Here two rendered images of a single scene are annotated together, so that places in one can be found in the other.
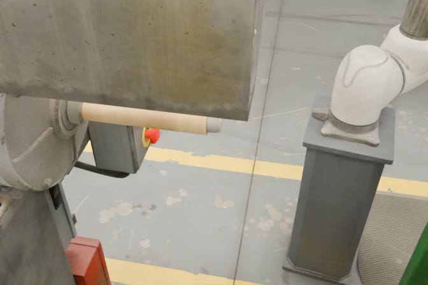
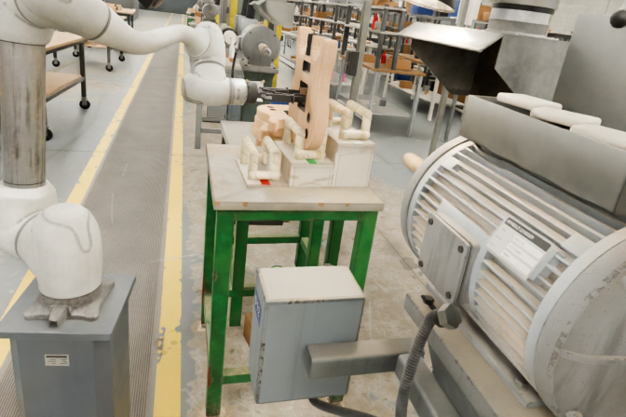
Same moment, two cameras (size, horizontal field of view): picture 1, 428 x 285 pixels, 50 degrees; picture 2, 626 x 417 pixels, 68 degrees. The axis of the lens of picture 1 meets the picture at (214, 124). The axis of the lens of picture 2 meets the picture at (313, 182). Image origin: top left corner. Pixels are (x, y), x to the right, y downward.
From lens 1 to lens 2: 1.36 m
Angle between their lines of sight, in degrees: 97
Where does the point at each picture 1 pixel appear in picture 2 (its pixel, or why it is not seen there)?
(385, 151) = (122, 278)
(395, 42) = (35, 198)
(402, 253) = not seen: hidden behind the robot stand
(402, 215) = not seen: hidden behind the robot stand
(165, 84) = (494, 87)
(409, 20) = (34, 169)
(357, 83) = (95, 237)
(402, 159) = not seen: outside the picture
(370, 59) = (81, 210)
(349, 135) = (102, 295)
